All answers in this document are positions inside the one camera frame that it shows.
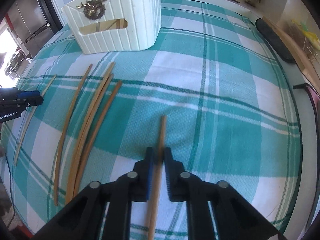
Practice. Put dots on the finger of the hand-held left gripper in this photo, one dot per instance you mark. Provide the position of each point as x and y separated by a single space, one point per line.
30 94
32 101

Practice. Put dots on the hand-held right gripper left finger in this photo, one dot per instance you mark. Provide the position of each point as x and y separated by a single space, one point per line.
149 177

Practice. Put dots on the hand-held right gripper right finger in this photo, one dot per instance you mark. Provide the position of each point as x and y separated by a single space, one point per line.
168 177

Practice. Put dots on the pale thin chopstick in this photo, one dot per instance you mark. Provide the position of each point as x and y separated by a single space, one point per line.
25 132

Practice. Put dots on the row of wooden chopsticks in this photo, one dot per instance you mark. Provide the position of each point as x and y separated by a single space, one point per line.
86 130

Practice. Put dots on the cream ribbed utensil holder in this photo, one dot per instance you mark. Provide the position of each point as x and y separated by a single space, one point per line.
135 17

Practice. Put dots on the teal checked tablecloth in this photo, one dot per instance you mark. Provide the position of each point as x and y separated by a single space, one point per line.
200 130

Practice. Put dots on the grey refrigerator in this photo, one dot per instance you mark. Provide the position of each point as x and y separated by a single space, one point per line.
27 17

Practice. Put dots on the black oblong object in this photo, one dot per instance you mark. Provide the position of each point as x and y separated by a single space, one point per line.
275 41

